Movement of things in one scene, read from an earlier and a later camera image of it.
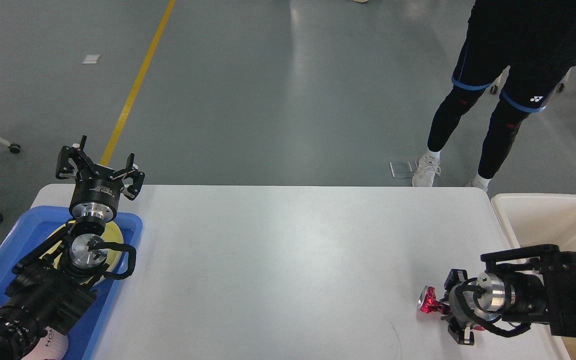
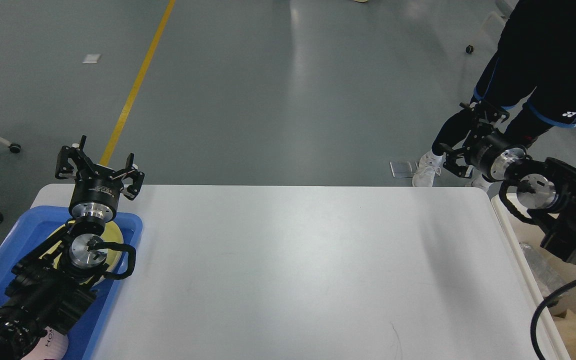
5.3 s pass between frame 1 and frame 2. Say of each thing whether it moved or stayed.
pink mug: stayed
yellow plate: stayed
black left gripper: stayed
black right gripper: moved
